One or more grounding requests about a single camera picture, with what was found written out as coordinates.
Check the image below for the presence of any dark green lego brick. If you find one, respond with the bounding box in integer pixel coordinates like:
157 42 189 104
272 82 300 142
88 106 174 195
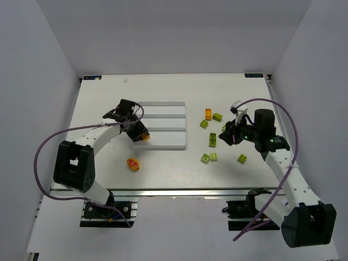
212 113 222 122

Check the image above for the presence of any orange lego brick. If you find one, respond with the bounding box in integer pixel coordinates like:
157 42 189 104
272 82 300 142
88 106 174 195
204 108 212 121

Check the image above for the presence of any yellow lego brick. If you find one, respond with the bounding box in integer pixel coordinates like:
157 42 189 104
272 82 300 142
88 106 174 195
142 134 150 141

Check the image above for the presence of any orange rounded lego piece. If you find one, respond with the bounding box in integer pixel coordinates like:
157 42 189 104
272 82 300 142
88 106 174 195
127 158 140 171

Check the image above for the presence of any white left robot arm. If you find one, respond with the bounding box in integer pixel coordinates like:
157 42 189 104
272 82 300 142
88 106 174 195
53 99 150 206

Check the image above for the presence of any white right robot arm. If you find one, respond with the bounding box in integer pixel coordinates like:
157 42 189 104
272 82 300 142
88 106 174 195
219 109 337 248

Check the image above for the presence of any lime long lego brick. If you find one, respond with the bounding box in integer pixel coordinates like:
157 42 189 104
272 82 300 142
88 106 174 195
209 133 216 147

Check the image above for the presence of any lime small lego brick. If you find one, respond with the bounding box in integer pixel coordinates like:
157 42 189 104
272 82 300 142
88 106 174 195
209 152 218 161

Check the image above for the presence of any lime lego brick far right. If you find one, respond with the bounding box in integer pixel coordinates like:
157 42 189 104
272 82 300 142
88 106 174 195
237 154 247 164

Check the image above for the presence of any lime square lego brick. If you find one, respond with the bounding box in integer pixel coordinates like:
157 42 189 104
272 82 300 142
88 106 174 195
200 120 209 129

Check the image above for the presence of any lime round-stud lego brick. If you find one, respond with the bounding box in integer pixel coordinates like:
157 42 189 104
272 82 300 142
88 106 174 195
201 154 210 164

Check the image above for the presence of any white three-compartment tray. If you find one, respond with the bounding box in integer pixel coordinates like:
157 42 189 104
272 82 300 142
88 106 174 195
133 101 187 150

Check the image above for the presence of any blue left corner label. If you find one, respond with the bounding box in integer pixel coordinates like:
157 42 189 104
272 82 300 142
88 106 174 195
83 75 102 80

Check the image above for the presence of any blue corner label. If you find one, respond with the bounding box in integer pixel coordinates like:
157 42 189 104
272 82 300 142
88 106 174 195
244 73 264 78
83 75 102 80

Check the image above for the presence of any blue right corner label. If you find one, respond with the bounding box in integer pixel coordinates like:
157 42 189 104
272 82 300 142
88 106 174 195
244 73 264 78

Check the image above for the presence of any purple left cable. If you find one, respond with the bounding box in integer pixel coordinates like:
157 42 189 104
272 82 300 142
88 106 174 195
33 103 145 228

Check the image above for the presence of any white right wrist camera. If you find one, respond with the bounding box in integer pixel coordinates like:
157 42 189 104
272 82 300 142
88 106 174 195
230 101 248 126

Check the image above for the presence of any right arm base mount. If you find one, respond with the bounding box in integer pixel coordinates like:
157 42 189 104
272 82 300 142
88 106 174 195
222 188 280 231

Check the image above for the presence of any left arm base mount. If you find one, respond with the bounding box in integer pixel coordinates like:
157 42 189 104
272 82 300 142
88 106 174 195
79 193 138 228

